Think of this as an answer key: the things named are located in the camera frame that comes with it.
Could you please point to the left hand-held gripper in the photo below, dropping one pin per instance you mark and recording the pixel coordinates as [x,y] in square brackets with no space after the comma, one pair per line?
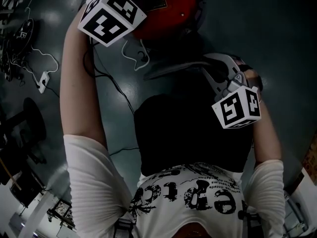
[109,16]

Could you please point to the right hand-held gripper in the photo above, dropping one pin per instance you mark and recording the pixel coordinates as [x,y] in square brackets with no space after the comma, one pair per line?
[237,108]

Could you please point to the red vacuum cleaner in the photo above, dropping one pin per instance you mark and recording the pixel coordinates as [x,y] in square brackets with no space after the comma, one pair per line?
[171,11]

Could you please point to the person's right forearm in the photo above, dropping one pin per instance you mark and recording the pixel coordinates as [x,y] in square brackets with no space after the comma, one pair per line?
[268,137]

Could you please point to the person's left forearm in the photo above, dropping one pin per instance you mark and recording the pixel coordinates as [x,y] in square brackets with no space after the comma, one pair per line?
[79,83]

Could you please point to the person's right hand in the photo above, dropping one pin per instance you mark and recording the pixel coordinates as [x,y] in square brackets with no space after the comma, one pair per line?
[255,79]

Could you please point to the black trousers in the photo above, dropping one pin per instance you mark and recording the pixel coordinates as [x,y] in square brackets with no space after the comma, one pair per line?
[185,133]

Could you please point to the white power strip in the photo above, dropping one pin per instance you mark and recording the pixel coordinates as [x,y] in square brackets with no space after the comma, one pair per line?
[43,82]

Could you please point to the printed cardboard box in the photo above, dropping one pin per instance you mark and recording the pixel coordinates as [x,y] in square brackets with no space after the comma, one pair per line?
[310,162]

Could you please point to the white printed shirt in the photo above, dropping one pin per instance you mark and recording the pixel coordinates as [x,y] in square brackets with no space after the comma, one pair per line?
[94,182]

